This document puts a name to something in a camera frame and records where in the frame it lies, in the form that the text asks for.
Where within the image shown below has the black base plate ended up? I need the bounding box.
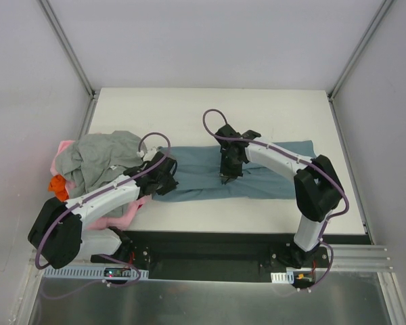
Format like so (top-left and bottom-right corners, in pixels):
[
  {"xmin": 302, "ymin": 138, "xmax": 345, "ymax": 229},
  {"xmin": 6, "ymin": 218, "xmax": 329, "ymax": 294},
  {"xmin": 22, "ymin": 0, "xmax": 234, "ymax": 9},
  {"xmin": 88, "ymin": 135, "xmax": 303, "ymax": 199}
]
[{"xmin": 87, "ymin": 226, "xmax": 373, "ymax": 281}]

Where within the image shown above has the right slotted cable duct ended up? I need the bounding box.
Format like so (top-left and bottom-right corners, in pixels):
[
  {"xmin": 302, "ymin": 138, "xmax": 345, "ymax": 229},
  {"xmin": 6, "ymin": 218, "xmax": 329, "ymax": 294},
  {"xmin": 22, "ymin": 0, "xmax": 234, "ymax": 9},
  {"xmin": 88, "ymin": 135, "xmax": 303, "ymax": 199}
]
[{"xmin": 271, "ymin": 271, "xmax": 294, "ymax": 284}]

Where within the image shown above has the pink t shirt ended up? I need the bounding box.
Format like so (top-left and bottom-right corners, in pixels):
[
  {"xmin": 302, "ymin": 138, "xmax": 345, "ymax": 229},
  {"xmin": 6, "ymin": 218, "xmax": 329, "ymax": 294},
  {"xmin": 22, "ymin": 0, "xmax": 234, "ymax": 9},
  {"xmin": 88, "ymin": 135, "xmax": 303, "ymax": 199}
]
[{"xmin": 50, "ymin": 140, "xmax": 152, "ymax": 230}]

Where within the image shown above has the right aluminium frame post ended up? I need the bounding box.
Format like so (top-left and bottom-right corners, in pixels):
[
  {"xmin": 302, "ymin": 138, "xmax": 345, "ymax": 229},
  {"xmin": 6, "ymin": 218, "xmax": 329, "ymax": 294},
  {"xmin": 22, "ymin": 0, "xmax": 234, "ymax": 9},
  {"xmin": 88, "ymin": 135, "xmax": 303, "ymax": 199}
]
[{"xmin": 328, "ymin": 0, "xmax": 396, "ymax": 103}]

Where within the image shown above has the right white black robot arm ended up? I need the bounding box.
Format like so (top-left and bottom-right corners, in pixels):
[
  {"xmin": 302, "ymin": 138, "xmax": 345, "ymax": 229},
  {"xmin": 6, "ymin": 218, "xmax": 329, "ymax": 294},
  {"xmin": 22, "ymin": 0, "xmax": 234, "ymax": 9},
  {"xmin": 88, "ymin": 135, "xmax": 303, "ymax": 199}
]
[{"xmin": 215, "ymin": 124, "xmax": 345, "ymax": 269}]

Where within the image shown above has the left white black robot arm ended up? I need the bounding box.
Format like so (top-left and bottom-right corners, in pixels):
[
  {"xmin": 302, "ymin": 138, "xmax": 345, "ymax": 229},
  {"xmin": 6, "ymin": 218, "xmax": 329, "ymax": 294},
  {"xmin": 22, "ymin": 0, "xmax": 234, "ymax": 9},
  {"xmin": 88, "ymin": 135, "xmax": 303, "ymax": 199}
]
[{"xmin": 28, "ymin": 150, "xmax": 178, "ymax": 269}]

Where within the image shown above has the orange t shirt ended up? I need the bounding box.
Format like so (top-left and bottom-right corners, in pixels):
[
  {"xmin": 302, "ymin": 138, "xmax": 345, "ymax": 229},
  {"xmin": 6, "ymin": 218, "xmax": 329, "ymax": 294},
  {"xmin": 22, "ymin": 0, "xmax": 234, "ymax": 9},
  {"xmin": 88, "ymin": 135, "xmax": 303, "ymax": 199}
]
[{"xmin": 48, "ymin": 175, "xmax": 69, "ymax": 202}]

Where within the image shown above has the slotted cable duct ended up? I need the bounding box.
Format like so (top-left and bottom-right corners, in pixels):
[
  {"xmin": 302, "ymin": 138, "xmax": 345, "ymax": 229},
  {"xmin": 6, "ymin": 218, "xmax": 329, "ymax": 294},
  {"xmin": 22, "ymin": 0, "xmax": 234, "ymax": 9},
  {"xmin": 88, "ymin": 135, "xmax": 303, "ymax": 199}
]
[
  {"xmin": 43, "ymin": 266, "xmax": 149, "ymax": 280},
  {"xmin": 271, "ymin": 271, "xmax": 294, "ymax": 284}
]

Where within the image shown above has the aluminium frame post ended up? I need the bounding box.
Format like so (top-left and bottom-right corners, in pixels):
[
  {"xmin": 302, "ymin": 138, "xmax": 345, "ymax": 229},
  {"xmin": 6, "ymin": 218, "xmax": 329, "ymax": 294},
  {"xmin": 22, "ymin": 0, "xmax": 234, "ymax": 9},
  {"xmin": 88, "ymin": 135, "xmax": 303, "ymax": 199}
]
[
  {"xmin": 328, "ymin": 0, "xmax": 396, "ymax": 103},
  {"xmin": 37, "ymin": 0, "xmax": 96, "ymax": 100}
]

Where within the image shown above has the left slotted cable duct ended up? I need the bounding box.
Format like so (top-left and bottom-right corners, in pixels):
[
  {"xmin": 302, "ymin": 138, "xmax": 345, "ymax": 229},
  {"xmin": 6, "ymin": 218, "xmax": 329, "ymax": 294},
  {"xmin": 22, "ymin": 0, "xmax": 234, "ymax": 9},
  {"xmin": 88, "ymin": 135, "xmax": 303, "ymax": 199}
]
[{"xmin": 43, "ymin": 266, "xmax": 149, "ymax": 280}]

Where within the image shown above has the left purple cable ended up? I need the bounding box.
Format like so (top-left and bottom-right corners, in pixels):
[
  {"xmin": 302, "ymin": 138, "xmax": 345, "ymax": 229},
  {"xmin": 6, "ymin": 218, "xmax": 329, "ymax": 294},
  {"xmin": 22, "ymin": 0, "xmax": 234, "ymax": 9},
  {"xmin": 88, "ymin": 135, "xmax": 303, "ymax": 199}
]
[{"xmin": 35, "ymin": 131, "xmax": 172, "ymax": 299}]

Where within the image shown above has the left aluminium frame post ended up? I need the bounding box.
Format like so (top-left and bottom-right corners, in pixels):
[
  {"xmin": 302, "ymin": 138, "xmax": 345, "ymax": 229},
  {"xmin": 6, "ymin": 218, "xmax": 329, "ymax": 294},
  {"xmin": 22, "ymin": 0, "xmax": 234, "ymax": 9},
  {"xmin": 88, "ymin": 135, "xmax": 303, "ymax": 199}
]
[{"xmin": 37, "ymin": 0, "xmax": 96, "ymax": 100}]

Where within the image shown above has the aluminium front rail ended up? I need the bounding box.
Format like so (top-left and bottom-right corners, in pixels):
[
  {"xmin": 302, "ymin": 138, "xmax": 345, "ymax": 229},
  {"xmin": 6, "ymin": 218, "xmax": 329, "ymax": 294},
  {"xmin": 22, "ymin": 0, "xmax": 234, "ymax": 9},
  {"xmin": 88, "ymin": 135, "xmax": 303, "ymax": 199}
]
[{"xmin": 331, "ymin": 244, "xmax": 394, "ymax": 273}]

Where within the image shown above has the purple cable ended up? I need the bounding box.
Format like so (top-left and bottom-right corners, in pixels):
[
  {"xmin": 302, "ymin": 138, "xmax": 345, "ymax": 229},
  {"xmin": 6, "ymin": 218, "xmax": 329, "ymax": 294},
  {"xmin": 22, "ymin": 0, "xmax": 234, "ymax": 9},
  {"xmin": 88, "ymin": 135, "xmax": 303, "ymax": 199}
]
[
  {"xmin": 202, "ymin": 108, "xmax": 350, "ymax": 298},
  {"xmin": 35, "ymin": 131, "xmax": 172, "ymax": 299}
]

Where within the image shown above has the grey t shirt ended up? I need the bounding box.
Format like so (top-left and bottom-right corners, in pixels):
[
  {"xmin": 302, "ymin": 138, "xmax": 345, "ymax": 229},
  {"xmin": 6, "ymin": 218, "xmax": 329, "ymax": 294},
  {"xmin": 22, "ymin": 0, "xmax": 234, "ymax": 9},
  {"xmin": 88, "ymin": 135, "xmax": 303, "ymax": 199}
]
[{"xmin": 50, "ymin": 131, "xmax": 142, "ymax": 198}]

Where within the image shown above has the blue-grey t shirt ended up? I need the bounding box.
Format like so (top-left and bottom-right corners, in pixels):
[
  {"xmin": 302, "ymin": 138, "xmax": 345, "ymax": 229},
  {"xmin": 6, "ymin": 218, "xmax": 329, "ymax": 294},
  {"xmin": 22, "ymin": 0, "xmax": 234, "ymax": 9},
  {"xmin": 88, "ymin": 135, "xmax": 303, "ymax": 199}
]
[{"xmin": 150, "ymin": 139, "xmax": 316, "ymax": 203}]

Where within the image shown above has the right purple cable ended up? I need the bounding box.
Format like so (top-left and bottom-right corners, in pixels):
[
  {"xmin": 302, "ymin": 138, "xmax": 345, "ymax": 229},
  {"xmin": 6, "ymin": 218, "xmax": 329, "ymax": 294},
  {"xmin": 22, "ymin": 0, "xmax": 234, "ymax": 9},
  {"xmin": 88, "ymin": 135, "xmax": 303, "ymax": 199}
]
[{"xmin": 202, "ymin": 108, "xmax": 350, "ymax": 298}]

